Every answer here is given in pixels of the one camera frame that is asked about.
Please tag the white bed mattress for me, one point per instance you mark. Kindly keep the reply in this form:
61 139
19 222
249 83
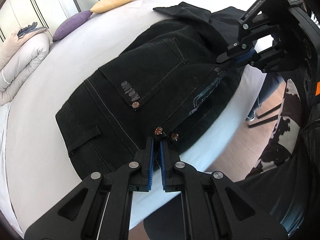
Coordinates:
39 171

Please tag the cream wardrobe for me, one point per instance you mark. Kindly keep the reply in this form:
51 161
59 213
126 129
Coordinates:
16 14

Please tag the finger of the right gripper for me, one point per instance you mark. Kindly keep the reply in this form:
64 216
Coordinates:
233 50
244 59

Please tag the yellow pillow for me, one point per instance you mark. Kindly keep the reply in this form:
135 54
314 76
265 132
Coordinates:
106 5

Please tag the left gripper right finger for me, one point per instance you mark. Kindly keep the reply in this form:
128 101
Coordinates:
213 206

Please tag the purple pillow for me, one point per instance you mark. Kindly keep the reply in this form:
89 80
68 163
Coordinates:
71 24

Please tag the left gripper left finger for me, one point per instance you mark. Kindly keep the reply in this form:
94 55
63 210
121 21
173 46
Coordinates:
100 206

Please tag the person's patterned torso clothing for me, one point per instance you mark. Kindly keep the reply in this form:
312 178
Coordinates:
285 179

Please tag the folded beige white duvet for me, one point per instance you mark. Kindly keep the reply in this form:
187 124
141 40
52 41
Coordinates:
20 57

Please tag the folded blue garment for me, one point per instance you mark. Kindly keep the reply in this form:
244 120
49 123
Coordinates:
29 29

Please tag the black denim pants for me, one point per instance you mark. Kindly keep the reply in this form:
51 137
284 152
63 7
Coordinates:
166 83

